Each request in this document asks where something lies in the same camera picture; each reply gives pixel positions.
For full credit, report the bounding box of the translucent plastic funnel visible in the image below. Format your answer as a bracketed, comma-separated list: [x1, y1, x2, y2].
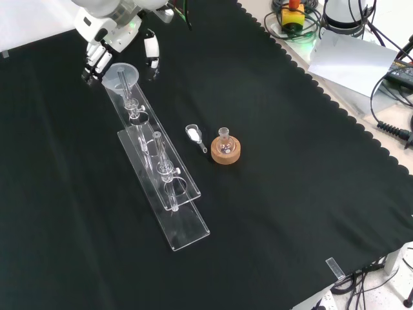
[102, 63, 140, 98]

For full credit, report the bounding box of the black cable around stop button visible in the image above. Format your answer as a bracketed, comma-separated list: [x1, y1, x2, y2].
[263, 0, 324, 39]

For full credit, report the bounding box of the black cable with ribbed sleeve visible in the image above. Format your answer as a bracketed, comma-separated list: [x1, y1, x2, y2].
[370, 74, 413, 143]

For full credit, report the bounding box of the cork ring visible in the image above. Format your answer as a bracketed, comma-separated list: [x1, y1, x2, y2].
[210, 135, 242, 166]

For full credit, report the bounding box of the white cylindrical base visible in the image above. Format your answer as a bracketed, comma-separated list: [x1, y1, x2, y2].
[322, 0, 377, 38]

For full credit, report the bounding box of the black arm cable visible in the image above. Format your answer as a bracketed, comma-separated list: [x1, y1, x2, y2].
[179, 0, 194, 32]

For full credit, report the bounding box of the pale board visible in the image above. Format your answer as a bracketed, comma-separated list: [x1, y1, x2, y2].
[307, 29, 399, 98]

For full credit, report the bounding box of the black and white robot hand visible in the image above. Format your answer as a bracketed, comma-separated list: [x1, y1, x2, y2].
[74, 8, 161, 87]

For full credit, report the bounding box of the black bench cloth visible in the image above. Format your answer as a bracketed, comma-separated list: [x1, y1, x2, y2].
[0, 0, 413, 310]

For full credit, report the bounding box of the black power adapter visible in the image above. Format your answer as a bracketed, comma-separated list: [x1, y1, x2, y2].
[385, 59, 413, 87]

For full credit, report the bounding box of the white power strip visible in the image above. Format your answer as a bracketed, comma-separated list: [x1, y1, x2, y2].
[308, 289, 335, 310]

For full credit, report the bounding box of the yellow stop button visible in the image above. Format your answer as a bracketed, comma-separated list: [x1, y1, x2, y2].
[279, 0, 306, 34]

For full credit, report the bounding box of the clear acrylic funnel stand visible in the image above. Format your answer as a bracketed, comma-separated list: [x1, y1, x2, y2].
[103, 66, 211, 253]

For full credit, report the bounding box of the glass weighing funnel with powder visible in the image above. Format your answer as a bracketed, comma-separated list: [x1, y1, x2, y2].
[185, 124, 208, 154]

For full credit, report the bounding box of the small round-bottom glass flask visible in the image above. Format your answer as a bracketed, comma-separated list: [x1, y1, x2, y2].
[217, 127, 236, 156]

